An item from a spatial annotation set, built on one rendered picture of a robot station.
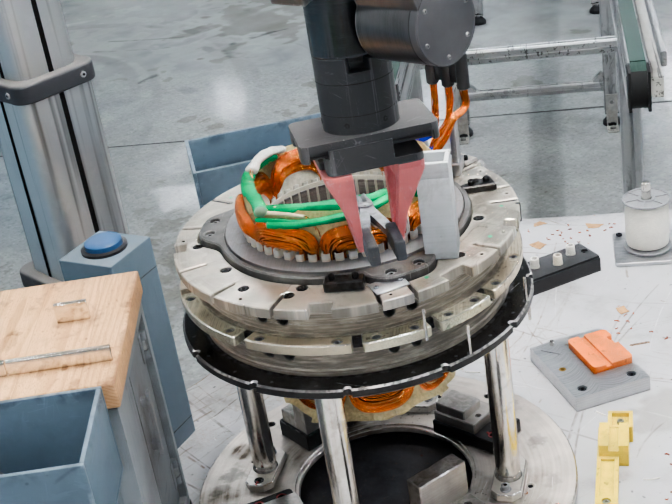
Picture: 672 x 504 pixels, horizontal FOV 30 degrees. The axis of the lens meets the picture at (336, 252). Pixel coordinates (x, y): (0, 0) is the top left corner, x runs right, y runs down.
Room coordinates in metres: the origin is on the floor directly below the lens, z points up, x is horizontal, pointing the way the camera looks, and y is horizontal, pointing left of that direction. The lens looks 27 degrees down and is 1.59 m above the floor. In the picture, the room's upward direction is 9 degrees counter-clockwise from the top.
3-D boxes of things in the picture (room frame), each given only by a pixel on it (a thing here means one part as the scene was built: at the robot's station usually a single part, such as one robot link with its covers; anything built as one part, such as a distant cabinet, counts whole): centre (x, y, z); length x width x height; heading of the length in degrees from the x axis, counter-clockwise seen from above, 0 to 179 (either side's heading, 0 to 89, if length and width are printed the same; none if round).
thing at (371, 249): (0.84, -0.03, 1.17); 0.04 x 0.01 x 0.02; 5
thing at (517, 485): (1.00, -0.13, 0.81); 0.07 x 0.03 x 0.01; 162
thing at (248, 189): (1.03, 0.06, 1.15); 0.15 x 0.04 x 0.02; 170
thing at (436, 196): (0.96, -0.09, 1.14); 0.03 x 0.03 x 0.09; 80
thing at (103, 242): (1.20, 0.24, 1.04); 0.04 x 0.04 x 0.01
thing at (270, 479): (1.08, 0.11, 0.81); 0.07 x 0.03 x 0.01; 162
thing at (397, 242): (0.84, -0.05, 1.17); 0.04 x 0.01 x 0.02; 5
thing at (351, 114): (0.86, -0.03, 1.28); 0.10 x 0.07 x 0.07; 96
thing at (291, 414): (1.14, 0.05, 0.85); 0.06 x 0.04 x 0.05; 126
